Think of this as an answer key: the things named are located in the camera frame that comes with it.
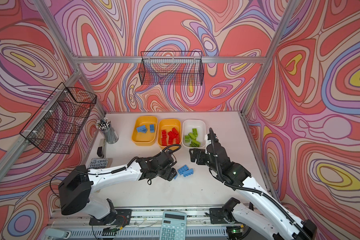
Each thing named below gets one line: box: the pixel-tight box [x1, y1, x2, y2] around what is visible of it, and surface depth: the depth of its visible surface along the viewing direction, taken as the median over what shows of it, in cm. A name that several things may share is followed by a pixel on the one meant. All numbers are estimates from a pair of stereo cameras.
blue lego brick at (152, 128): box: [150, 124, 155, 133], surface depth 109 cm
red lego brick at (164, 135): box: [161, 129, 167, 139], surface depth 106 cm
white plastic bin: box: [182, 119, 206, 148], surface depth 108 cm
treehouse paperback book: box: [88, 158, 113, 169], surface depth 92 cm
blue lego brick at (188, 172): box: [183, 168, 194, 177], surface depth 88 cm
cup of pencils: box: [95, 117, 119, 144], surface depth 95 cm
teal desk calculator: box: [159, 211, 187, 240], surface depth 70 cm
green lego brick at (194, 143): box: [189, 140, 201, 148], surface depth 101 cm
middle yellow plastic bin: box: [157, 118, 182, 150], surface depth 106 cm
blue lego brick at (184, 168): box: [177, 164, 189, 175], surface depth 90 cm
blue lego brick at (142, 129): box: [136, 125, 148, 134], surface depth 107 cm
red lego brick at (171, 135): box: [167, 131, 176, 139], surface depth 104 cm
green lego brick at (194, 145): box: [189, 142, 200, 148], surface depth 100 cm
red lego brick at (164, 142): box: [161, 137, 168, 147], surface depth 103 cm
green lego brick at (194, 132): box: [192, 128, 198, 137], surface depth 107 cm
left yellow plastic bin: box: [131, 115, 158, 147], surface depth 107 cm
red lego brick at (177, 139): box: [175, 135, 181, 145], surface depth 103 cm
